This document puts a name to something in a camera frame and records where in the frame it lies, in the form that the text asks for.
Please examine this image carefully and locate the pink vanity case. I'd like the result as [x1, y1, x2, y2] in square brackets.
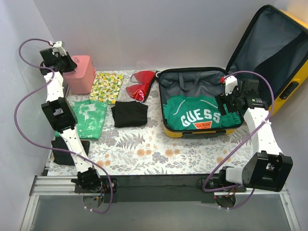
[63, 55, 96, 94]

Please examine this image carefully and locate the green GUESS t-shirt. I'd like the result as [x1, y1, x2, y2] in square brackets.
[163, 95, 242, 130]

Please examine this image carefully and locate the green tie-dye shirt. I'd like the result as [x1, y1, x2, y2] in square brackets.
[54, 100, 108, 140]

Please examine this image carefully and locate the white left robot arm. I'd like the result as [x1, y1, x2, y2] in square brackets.
[40, 47, 103, 193]

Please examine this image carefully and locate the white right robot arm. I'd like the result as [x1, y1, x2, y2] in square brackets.
[215, 76, 293, 192]

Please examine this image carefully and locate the yellow lemon print cloth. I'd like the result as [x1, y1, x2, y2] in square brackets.
[89, 72, 124, 104]

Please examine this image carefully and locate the yellow hard-shell suitcase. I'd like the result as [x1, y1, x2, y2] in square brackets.
[156, 5, 308, 138]

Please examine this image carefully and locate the black folded garment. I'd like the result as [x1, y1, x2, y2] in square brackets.
[111, 101, 148, 128]

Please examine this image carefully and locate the red bikini top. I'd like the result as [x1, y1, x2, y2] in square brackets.
[126, 70, 156, 103]

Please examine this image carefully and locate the floral table cloth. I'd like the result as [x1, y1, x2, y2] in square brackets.
[88, 83, 253, 176]

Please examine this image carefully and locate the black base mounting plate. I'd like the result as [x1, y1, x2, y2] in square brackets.
[74, 175, 246, 204]

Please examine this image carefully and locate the black striped folded cloth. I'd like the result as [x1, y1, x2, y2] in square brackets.
[51, 137, 90, 166]

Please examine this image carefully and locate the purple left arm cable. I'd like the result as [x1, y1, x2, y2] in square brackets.
[13, 38, 114, 214]

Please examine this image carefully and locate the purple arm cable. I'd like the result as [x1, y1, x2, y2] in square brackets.
[202, 71, 275, 210]
[13, 38, 114, 214]

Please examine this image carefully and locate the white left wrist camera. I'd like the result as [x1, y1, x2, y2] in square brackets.
[49, 41, 67, 56]

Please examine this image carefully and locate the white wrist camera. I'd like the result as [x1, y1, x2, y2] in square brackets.
[49, 41, 67, 56]
[220, 75, 238, 96]

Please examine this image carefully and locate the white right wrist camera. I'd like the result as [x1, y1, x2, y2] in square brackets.
[220, 75, 238, 96]

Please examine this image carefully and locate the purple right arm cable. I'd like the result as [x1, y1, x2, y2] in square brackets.
[202, 71, 275, 210]

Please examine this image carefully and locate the aluminium frame rail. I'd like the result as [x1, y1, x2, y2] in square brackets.
[22, 177, 300, 231]

